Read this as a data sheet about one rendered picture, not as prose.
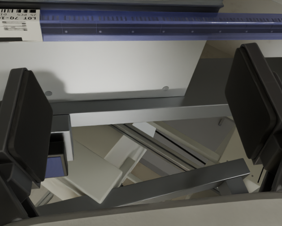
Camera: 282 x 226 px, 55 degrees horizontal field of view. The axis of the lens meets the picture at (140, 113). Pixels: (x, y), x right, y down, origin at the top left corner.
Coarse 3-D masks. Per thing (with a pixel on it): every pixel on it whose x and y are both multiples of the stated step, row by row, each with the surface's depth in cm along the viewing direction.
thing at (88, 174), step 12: (84, 156) 44; (96, 156) 44; (72, 168) 43; (84, 168) 43; (96, 168) 43; (108, 168) 43; (60, 180) 46; (72, 180) 42; (84, 180) 42; (96, 180) 42; (108, 180) 42; (120, 180) 45; (84, 192) 42; (96, 192) 41; (108, 192) 42
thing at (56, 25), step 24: (48, 24) 15; (72, 24) 15; (96, 24) 15; (120, 24) 15; (144, 24) 16; (168, 24) 16; (192, 24) 16; (216, 24) 17; (240, 24) 17; (264, 24) 17
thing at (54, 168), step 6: (60, 156) 20; (48, 162) 20; (54, 162) 21; (60, 162) 21; (48, 168) 21; (54, 168) 21; (60, 168) 22; (48, 174) 22; (54, 174) 22; (60, 174) 22
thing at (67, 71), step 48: (0, 0) 14; (48, 0) 15; (96, 0) 15; (144, 0) 16; (192, 0) 17; (0, 48) 17; (48, 48) 18; (96, 48) 18; (144, 48) 19; (192, 48) 20; (0, 96) 20; (48, 96) 21; (96, 96) 22; (144, 96) 23
